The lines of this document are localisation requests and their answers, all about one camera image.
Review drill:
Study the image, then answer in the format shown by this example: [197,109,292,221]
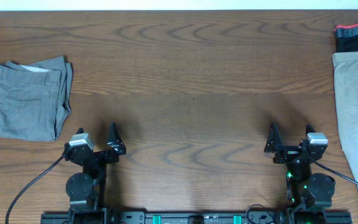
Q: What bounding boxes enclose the left black camera cable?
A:
[4,154,67,224]

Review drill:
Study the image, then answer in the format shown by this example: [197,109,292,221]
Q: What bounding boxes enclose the folded grey trousers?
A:
[0,56,73,141]

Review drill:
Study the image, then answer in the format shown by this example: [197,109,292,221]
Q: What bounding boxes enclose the right black camera cable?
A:
[303,146,358,224]

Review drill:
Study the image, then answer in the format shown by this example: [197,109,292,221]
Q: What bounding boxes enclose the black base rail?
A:
[40,210,352,224]

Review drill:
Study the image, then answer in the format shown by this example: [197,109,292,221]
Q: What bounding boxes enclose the black garment with red waistband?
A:
[334,23,358,52]

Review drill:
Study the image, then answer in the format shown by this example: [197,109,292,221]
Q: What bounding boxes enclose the black camera cable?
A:
[4,154,67,224]
[303,146,358,224]

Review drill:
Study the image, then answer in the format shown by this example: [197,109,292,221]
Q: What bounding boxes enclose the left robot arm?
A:
[62,122,126,223]

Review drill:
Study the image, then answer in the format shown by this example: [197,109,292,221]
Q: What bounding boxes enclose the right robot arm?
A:
[264,123,336,223]

